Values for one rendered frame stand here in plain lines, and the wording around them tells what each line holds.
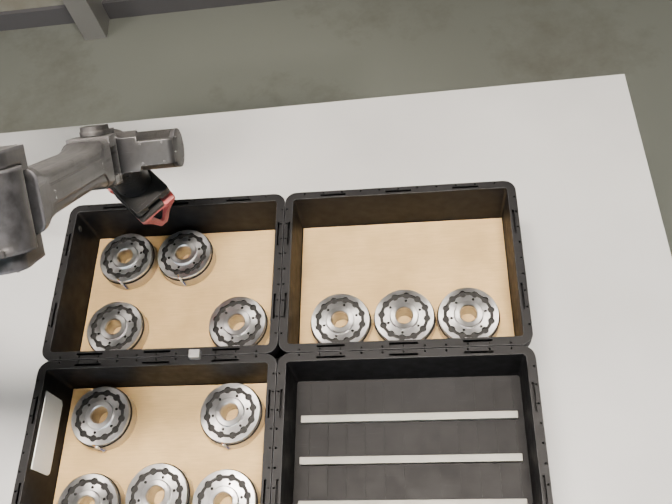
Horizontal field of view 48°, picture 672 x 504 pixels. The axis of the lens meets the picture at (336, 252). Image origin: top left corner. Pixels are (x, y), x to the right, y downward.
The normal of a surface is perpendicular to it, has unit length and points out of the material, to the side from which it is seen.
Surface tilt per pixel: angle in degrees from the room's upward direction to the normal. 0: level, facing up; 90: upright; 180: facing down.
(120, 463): 0
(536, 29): 0
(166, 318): 0
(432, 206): 90
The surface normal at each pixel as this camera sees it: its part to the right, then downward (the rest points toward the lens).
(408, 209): -0.01, 0.88
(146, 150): 0.04, 0.24
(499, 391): -0.12, -0.46
